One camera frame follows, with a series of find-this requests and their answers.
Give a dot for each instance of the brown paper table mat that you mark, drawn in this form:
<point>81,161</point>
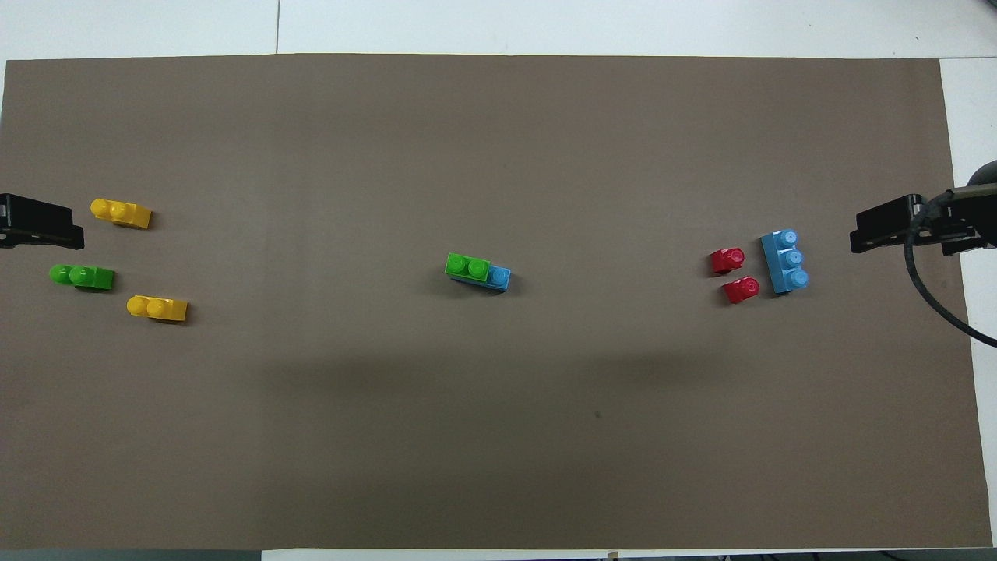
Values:
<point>498,428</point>

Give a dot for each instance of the yellow two-stud toy brick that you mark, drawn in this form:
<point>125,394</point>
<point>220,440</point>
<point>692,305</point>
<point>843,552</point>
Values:
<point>160,308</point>
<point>125,212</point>

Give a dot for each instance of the blue three-stud toy brick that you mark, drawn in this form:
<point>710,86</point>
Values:
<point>781,265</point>
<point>500,278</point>

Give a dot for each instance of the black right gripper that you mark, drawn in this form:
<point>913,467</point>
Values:
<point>966,226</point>

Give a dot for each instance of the green two-stud toy brick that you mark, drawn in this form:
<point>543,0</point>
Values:
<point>466,267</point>
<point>82,276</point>

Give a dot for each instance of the red single-stud toy brick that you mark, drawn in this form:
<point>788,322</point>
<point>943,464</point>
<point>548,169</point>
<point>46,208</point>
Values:
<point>740,290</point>
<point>727,261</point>

